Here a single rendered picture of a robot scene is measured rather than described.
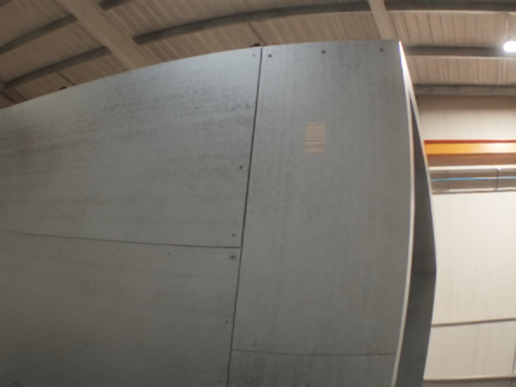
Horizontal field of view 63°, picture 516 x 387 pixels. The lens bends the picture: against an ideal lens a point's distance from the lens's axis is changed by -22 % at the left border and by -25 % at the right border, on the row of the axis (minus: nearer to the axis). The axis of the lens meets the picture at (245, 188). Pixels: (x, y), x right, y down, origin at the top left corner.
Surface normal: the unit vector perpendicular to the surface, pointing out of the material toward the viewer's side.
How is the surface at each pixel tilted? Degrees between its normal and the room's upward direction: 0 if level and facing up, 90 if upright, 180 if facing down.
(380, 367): 90
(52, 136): 90
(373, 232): 90
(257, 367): 90
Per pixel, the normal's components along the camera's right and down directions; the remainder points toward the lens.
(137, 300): -0.40, -0.31
